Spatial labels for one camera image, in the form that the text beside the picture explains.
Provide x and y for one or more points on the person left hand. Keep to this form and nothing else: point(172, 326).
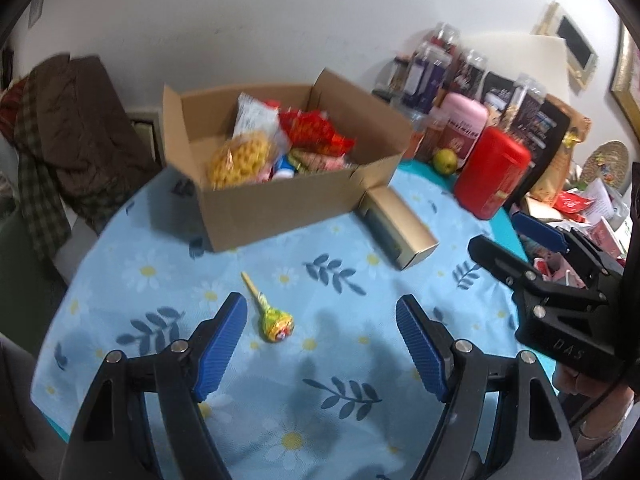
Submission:
point(608, 403)

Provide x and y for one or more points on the brown jacket on chair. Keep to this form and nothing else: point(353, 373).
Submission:
point(98, 161)

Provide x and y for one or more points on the gold rectangular box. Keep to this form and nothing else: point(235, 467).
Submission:
point(403, 236)

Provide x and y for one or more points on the pink lidded canister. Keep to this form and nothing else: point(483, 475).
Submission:
point(466, 121)

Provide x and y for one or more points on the brown cardboard box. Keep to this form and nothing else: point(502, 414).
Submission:
point(196, 123)

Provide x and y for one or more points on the white bread print snack bag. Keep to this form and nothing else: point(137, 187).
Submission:
point(255, 116)

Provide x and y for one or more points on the blue tablet tube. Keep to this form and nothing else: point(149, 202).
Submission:
point(282, 169)

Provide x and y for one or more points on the red cylindrical canister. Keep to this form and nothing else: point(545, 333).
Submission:
point(491, 173)

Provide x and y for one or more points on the dark blue label jar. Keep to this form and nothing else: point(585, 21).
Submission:
point(426, 73)

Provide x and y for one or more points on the green brown cereal snack bag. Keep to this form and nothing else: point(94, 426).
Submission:
point(311, 163)

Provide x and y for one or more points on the red white spicy strip packet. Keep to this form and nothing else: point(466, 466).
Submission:
point(272, 104)

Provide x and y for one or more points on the green yellow fruit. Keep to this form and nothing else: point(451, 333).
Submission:
point(445, 162)

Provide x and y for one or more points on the red gold snack packet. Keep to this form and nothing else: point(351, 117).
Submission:
point(313, 132)

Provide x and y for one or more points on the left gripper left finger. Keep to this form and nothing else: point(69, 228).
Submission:
point(111, 436)

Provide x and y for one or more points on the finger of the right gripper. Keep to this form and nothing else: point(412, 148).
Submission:
point(520, 276)
point(539, 232)

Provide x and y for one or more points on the wall intercom panel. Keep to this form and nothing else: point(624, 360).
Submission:
point(582, 59)

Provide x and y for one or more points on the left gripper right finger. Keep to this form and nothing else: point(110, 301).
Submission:
point(501, 416)

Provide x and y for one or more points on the gold framed picture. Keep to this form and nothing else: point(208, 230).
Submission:
point(625, 82)

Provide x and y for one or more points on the yellow stick lollipop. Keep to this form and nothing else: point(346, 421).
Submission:
point(276, 325)

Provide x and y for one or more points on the black standup pouch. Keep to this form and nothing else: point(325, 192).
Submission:
point(543, 140)

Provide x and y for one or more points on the clear bag yellow puffs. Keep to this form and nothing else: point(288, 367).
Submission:
point(245, 159)

